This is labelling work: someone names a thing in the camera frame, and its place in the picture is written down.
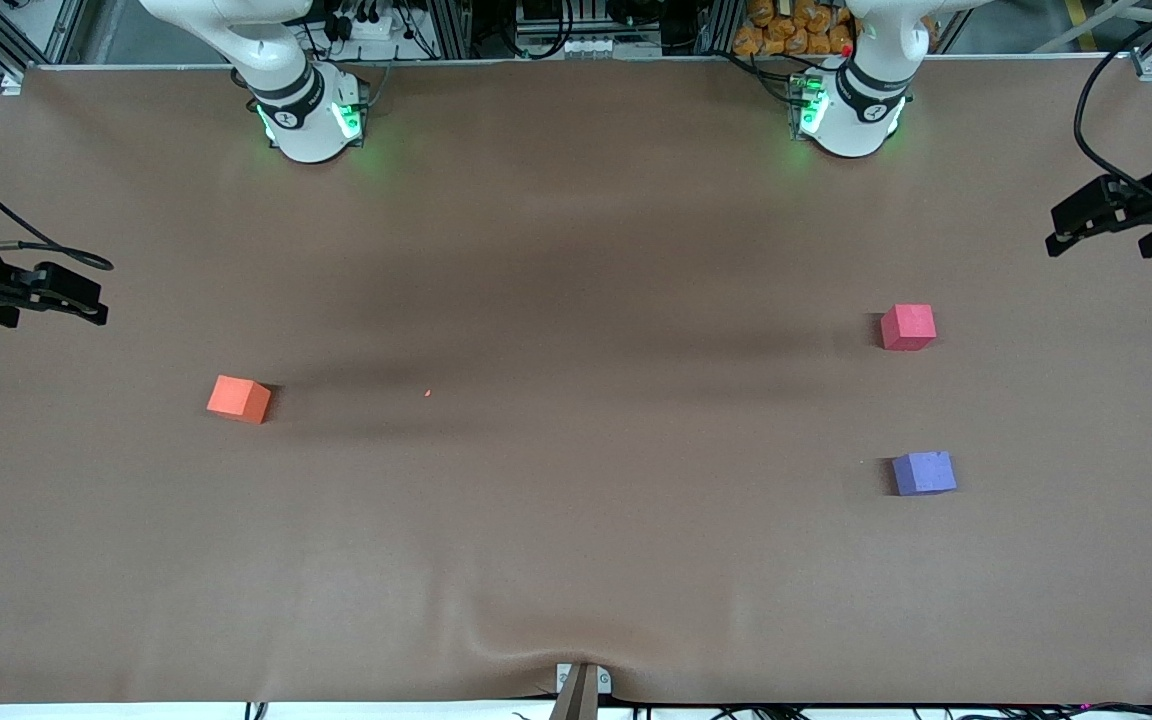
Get purple foam block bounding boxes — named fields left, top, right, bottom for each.
left=891, top=450, right=958, bottom=497

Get red foam block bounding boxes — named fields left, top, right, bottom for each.
left=880, top=304, right=937, bottom=352

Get white socket strip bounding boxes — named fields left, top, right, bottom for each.
left=561, top=37, right=659, bottom=58

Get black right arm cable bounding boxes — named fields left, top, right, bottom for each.
left=0, top=150, right=115, bottom=273

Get large fabric table mat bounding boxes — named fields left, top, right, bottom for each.
left=0, top=55, right=1152, bottom=706

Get white power strip with plugs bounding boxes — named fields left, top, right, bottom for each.
left=334, top=8, right=399, bottom=43

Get orange foam block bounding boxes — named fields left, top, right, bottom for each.
left=206, top=375, right=273, bottom=425

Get metal clamp bracket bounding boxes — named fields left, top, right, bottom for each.
left=554, top=662, right=614, bottom=720

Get aluminium frame post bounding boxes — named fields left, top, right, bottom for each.
left=701, top=0, right=742, bottom=56
left=431, top=0, right=472, bottom=59

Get pile of orange lumpy items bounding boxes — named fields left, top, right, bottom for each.
left=733, top=0, right=937, bottom=58

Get black floor cables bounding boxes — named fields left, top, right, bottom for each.
left=716, top=702, right=1152, bottom=720

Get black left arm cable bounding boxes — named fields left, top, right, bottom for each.
left=1074, top=0, right=1152, bottom=211

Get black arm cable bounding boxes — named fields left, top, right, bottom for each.
left=1074, top=0, right=1152, bottom=211
left=0, top=150, right=115, bottom=273

